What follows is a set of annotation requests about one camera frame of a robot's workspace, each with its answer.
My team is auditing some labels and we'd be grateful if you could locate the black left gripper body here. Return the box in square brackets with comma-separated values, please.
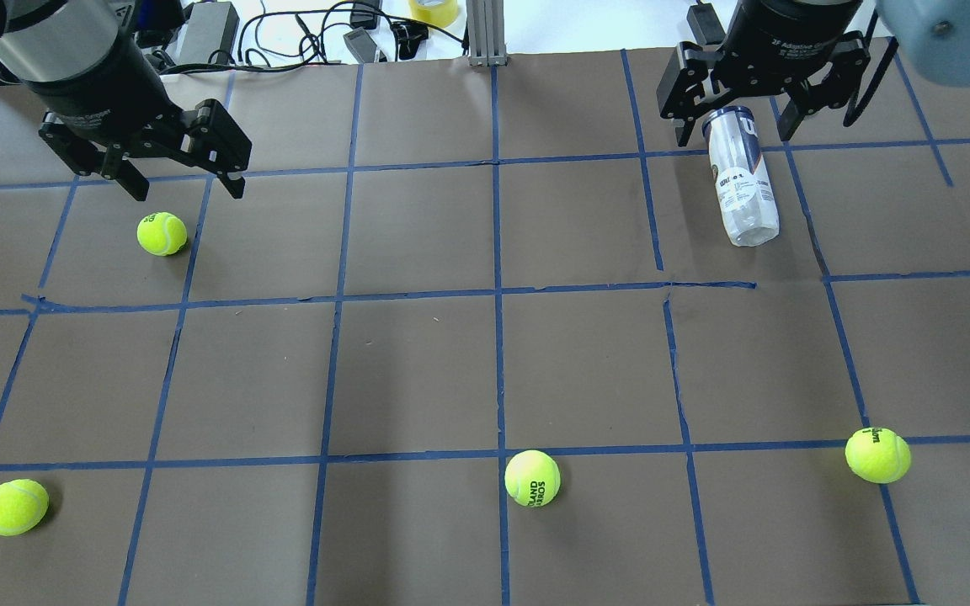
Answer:
[0, 1, 182, 141]

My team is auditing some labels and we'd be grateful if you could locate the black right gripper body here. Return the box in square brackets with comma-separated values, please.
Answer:
[715, 1, 861, 88]

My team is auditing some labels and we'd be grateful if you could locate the white blue tennis ball can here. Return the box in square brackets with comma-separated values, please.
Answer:
[703, 106, 779, 247]

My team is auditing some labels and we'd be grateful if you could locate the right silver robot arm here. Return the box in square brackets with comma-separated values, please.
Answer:
[657, 1, 970, 146]

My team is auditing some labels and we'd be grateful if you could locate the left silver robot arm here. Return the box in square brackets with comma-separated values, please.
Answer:
[0, 1, 253, 202]

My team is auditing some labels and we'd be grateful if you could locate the yellow tennis ball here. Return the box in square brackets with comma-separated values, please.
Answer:
[0, 479, 50, 537]
[845, 427, 913, 486]
[137, 211, 188, 257]
[504, 449, 562, 508]

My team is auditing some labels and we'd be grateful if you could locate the yellow tennis ball centre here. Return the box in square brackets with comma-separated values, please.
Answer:
[504, 449, 562, 508]

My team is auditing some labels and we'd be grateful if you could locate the grey power adapter brick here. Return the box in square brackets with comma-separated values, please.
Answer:
[173, 1, 239, 65]

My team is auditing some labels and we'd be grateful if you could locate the yellow tape roll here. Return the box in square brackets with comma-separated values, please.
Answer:
[408, 0, 461, 29]

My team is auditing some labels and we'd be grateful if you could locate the brown paper table mat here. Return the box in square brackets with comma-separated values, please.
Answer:
[0, 49, 970, 605]

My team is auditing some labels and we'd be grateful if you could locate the black cable bundle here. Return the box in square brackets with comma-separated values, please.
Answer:
[237, 0, 469, 70]

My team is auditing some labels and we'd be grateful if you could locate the aluminium frame post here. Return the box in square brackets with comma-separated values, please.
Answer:
[466, 0, 509, 66]

